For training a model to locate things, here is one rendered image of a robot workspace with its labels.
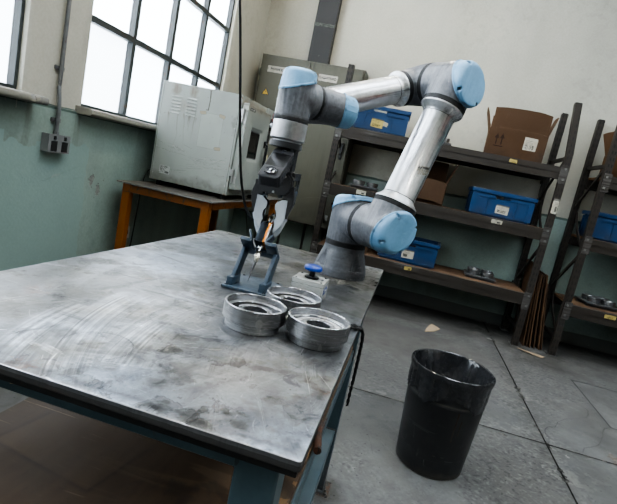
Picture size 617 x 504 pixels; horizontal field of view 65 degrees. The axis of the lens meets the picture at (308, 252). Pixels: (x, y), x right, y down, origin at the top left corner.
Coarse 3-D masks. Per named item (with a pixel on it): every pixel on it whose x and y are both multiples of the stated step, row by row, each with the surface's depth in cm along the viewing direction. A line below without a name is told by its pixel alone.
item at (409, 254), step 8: (416, 240) 422; (424, 240) 455; (432, 240) 453; (408, 248) 426; (416, 248) 425; (424, 248) 422; (432, 248) 421; (384, 256) 432; (392, 256) 430; (400, 256) 429; (408, 256) 427; (416, 256) 425; (424, 256) 424; (432, 256) 421; (416, 264) 427; (424, 264) 424; (432, 264) 422
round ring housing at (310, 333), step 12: (288, 312) 80; (300, 312) 84; (312, 312) 85; (324, 312) 85; (288, 324) 78; (300, 324) 76; (312, 324) 82; (324, 324) 82; (336, 324) 83; (348, 324) 80; (288, 336) 80; (300, 336) 76; (312, 336) 75; (324, 336) 75; (336, 336) 76; (312, 348) 76; (324, 348) 77; (336, 348) 78
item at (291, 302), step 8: (272, 288) 94; (280, 288) 95; (288, 288) 96; (296, 288) 96; (272, 296) 88; (280, 296) 92; (288, 296) 94; (304, 296) 96; (312, 296) 95; (288, 304) 87; (296, 304) 86; (304, 304) 87; (312, 304) 88; (320, 304) 90
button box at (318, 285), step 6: (294, 276) 105; (300, 276) 106; (306, 276) 106; (318, 276) 110; (294, 282) 104; (300, 282) 104; (306, 282) 103; (312, 282) 103; (318, 282) 104; (324, 282) 105; (300, 288) 104; (306, 288) 104; (312, 288) 103; (318, 288) 103; (324, 288) 105; (318, 294) 103; (324, 294) 107
